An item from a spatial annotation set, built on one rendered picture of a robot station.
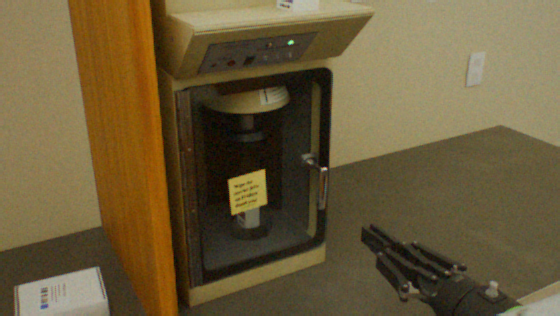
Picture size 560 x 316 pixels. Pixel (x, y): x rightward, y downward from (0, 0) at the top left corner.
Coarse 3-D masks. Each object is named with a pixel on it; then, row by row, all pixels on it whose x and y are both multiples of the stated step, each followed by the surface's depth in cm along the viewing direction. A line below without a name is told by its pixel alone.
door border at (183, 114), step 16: (176, 112) 91; (192, 144) 94; (192, 160) 96; (192, 176) 97; (192, 192) 98; (192, 208) 99; (192, 224) 100; (192, 240) 102; (192, 256) 103; (192, 272) 104
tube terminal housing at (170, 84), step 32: (160, 0) 86; (192, 0) 87; (224, 0) 89; (256, 0) 92; (320, 0) 98; (160, 32) 90; (160, 64) 93; (288, 64) 100; (320, 64) 103; (160, 96) 97; (320, 256) 121; (224, 288) 111
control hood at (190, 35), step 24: (336, 0) 98; (168, 24) 85; (192, 24) 78; (216, 24) 78; (240, 24) 80; (264, 24) 82; (288, 24) 84; (312, 24) 86; (336, 24) 89; (360, 24) 92; (192, 48) 80; (312, 48) 94; (336, 48) 98; (192, 72) 87; (216, 72) 90
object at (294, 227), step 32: (192, 96) 91; (224, 96) 94; (256, 96) 97; (288, 96) 101; (320, 96) 104; (192, 128) 93; (224, 128) 96; (256, 128) 100; (288, 128) 103; (320, 128) 107; (224, 160) 99; (256, 160) 102; (288, 160) 106; (320, 160) 110; (224, 192) 101; (288, 192) 109; (224, 224) 104; (256, 224) 108; (288, 224) 112; (320, 224) 116; (224, 256) 107; (256, 256) 111; (288, 256) 115
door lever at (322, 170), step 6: (306, 162) 108; (312, 162) 108; (312, 168) 109; (318, 168) 105; (324, 168) 105; (318, 174) 106; (324, 174) 105; (318, 180) 106; (324, 180) 106; (318, 186) 106; (324, 186) 106; (318, 192) 107; (324, 192) 107; (318, 198) 107; (324, 198) 107; (318, 204) 108; (324, 204) 108
